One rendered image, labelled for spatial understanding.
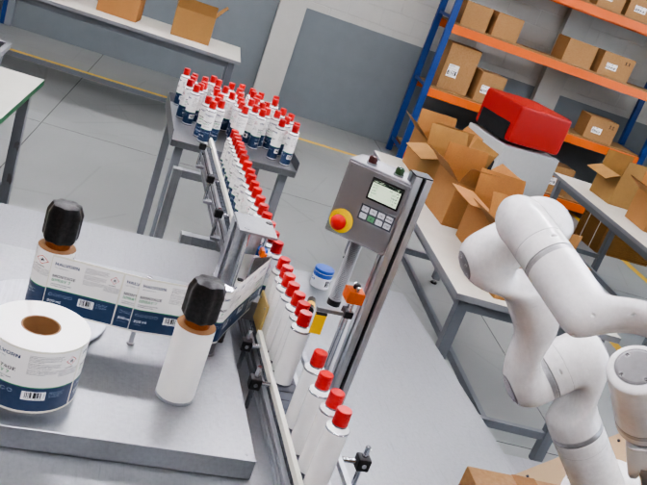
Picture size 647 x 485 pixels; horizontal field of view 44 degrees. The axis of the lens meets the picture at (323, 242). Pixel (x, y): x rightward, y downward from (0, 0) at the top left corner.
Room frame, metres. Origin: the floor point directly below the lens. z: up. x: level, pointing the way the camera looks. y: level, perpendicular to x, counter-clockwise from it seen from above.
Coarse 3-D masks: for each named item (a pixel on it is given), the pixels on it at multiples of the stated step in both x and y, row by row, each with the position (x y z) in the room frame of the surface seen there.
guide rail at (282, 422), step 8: (256, 336) 1.96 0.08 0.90; (264, 344) 1.90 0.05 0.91; (264, 352) 1.86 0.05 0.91; (264, 360) 1.84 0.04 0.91; (264, 368) 1.82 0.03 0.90; (272, 376) 1.76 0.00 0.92; (272, 384) 1.72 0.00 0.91; (272, 392) 1.70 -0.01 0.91; (272, 400) 1.68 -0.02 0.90; (280, 400) 1.66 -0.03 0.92; (280, 408) 1.63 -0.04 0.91; (280, 416) 1.60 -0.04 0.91; (280, 424) 1.58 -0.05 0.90; (288, 432) 1.55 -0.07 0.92; (288, 440) 1.52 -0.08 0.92; (288, 448) 1.49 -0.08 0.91; (288, 456) 1.48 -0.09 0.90; (296, 456) 1.47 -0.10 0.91; (296, 464) 1.44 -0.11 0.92; (296, 472) 1.42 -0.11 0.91; (296, 480) 1.40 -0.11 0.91
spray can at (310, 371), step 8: (320, 352) 1.63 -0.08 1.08; (312, 360) 1.62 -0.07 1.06; (320, 360) 1.62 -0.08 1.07; (304, 368) 1.62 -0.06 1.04; (312, 368) 1.62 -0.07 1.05; (320, 368) 1.62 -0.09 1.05; (304, 376) 1.62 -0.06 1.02; (312, 376) 1.61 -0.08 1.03; (304, 384) 1.61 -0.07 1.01; (296, 392) 1.62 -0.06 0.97; (304, 392) 1.61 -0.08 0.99; (296, 400) 1.62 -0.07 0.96; (288, 408) 1.63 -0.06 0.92; (296, 408) 1.61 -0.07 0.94; (288, 416) 1.62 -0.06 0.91; (296, 416) 1.61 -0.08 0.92; (288, 424) 1.61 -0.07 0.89
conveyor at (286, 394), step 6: (252, 324) 2.06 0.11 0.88; (258, 354) 1.91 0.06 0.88; (264, 372) 1.82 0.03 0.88; (264, 378) 1.80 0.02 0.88; (294, 384) 1.82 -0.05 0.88; (282, 390) 1.77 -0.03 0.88; (288, 390) 1.78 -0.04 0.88; (294, 390) 1.79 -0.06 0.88; (270, 396) 1.72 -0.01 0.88; (282, 396) 1.74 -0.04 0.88; (288, 396) 1.75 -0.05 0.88; (282, 402) 1.72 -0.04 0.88; (288, 402) 1.73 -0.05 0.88; (276, 420) 1.63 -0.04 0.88; (276, 426) 1.61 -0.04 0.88; (282, 444) 1.55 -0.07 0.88; (282, 450) 1.53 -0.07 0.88; (288, 468) 1.47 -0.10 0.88; (288, 474) 1.45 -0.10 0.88
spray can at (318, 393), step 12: (324, 372) 1.55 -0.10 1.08; (312, 384) 1.55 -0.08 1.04; (324, 384) 1.53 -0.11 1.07; (312, 396) 1.53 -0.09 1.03; (324, 396) 1.53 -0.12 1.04; (300, 408) 1.55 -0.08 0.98; (312, 408) 1.52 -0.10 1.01; (300, 420) 1.53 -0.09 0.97; (312, 420) 1.52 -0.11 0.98; (300, 432) 1.52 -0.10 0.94; (300, 444) 1.52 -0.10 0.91
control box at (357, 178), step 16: (352, 160) 1.86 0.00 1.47; (352, 176) 1.85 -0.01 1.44; (368, 176) 1.84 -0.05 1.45; (384, 176) 1.83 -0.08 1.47; (352, 192) 1.85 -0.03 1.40; (336, 208) 1.85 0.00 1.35; (352, 208) 1.84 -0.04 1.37; (384, 208) 1.82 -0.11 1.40; (400, 208) 1.81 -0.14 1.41; (352, 224) 1.84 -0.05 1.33; (368, 224) 1.83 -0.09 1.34; (352, 240) 1.84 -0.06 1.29; (368, 240) 1.83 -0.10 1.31; (384, 240) 1.82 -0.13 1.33
